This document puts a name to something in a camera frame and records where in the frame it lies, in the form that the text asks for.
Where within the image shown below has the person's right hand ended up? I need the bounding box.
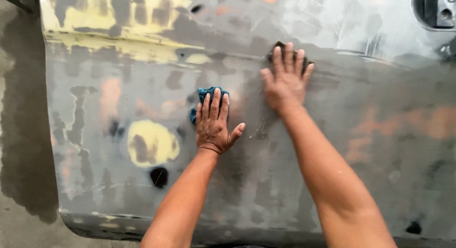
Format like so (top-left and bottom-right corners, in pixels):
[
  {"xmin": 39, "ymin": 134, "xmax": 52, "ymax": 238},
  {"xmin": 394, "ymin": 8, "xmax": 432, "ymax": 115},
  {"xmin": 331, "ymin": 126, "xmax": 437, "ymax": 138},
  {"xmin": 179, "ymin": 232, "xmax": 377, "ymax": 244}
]
[{"xmin": 260, "ymin": 42, "xmax": 315, "ymax": 113}]

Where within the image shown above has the person's left hand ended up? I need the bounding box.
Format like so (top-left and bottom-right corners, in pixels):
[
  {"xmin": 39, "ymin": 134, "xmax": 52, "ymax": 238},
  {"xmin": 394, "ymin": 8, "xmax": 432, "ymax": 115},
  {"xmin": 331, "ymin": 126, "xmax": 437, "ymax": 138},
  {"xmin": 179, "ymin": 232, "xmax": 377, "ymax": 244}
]
[{"xmin": 195, "ymin": 88, "xmax": 246, "ymax": 155}]

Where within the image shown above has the blue cloth rag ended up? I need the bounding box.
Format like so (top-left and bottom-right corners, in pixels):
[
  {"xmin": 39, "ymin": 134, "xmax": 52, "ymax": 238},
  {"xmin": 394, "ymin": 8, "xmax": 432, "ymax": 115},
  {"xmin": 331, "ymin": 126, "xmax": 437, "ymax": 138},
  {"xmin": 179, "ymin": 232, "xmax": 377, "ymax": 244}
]
[{"xmin": 189, "ymin": 86, "xmax": 230, "ymax": 125}]

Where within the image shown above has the dark sanding pad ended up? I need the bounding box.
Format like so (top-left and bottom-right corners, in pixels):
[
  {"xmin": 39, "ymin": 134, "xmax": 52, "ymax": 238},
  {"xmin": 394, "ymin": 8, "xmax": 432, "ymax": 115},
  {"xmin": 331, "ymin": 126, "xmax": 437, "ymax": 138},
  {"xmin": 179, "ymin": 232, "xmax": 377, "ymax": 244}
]
[{"xmin": 266, "ymin": 41, "xmax": 315, "ymax": 76}]

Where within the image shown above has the sanded grey car door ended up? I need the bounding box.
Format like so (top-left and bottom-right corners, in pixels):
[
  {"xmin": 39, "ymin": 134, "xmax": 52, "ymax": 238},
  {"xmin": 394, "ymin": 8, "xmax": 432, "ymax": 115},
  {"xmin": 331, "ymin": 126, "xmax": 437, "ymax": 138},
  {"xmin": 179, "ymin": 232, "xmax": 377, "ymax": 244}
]
[{"xmin": 38, "ymin": 0, "xmax": 456, "ymax": 248}]

